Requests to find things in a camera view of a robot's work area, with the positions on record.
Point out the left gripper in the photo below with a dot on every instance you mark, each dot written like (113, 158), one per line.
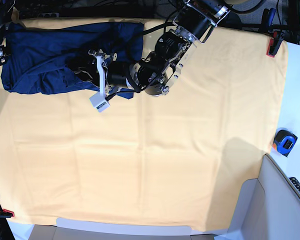
(119, 73)

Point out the blue long-sleeve T-shirt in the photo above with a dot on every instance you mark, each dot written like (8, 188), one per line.
(42, 61)

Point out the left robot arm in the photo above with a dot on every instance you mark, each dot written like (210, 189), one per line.
(155, 73)

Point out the yellow table cloth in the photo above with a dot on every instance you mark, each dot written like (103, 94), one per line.
(173, 160)

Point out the red clamp bottom left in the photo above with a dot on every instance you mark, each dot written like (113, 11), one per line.
(6, 214)

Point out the red clamp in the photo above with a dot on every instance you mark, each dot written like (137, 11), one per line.
(6, 214)
(276, 39)

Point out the white cardboard box bottom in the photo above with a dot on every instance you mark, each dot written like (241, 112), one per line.
(67, 229)

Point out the white cardboard box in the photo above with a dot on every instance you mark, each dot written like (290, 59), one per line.
(67, 229)
(268, 208)

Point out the red clamp top right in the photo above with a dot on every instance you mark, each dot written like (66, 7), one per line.
(276, 39)

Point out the blue black tape measure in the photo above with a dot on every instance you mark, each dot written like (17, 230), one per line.
(284, 141)

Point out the white cardboard box right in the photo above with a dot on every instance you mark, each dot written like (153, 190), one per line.
(268, 208)

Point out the black perforated object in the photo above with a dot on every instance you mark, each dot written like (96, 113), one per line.
(295, 182)

